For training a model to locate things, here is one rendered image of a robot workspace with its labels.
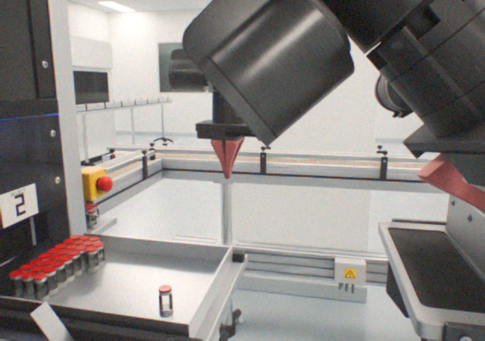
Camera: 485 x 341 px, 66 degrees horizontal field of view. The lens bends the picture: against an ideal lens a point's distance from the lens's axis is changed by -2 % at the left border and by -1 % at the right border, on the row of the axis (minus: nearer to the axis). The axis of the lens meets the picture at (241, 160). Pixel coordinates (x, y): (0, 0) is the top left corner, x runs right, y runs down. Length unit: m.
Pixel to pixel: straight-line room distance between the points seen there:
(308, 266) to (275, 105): 1.51
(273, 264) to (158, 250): 0.90
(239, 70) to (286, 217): 2.05
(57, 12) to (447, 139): 0.82
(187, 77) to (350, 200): 1.65
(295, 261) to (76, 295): 1.09
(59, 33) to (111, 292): 0.54
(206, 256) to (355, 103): 1.45
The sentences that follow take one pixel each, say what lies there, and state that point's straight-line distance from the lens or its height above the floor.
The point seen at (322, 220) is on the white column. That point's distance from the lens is 2.20.
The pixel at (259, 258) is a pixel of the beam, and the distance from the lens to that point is 1.67.
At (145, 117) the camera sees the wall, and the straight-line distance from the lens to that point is 9.64.
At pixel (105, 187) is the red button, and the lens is 0.98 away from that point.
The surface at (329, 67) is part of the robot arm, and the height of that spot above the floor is 1.25.
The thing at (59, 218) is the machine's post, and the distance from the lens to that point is 0.95.
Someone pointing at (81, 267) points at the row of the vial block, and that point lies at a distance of 0.81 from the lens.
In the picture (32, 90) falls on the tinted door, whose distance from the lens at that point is 0.85.
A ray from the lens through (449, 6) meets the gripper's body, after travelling 0.19.
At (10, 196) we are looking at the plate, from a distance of 0.79.
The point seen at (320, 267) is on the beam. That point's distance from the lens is 1.66.
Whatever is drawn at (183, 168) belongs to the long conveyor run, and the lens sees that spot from 1.60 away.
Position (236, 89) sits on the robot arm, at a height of 1.24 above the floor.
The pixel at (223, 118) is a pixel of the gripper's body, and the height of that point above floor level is 1.18.
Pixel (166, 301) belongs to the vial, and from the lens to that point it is 0.63.
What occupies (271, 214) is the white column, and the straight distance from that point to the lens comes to 2.21.
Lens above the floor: 1.24
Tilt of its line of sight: 11 degrees down
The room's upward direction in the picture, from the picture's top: straight up
